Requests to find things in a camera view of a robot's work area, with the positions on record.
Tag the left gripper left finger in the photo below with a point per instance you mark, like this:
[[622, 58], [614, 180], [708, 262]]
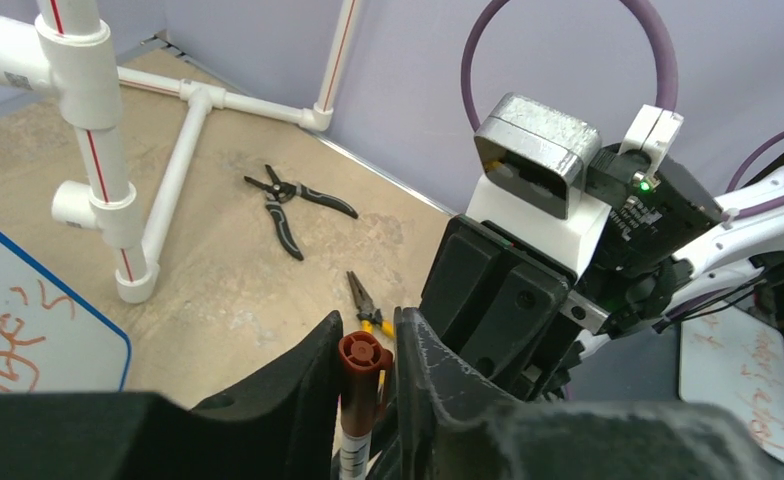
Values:
[[277, 423]]

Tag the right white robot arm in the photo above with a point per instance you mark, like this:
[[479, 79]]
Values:
[[735, 243]]

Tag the red whiteboard marker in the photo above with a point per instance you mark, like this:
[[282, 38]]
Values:
[[366, 365]]

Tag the blue framed whiteboard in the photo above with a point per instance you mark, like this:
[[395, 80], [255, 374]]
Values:
[[51, 339]]

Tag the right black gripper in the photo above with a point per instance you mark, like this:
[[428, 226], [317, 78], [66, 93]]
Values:
[[491, 299]]

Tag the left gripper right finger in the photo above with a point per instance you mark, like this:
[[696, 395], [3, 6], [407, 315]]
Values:
[[454, 423]]

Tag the yellow handled pliers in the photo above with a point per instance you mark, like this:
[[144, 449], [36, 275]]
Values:
[[370, 317]]

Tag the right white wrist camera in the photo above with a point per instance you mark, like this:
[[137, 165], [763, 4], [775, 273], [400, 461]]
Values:
[[540, 185]]

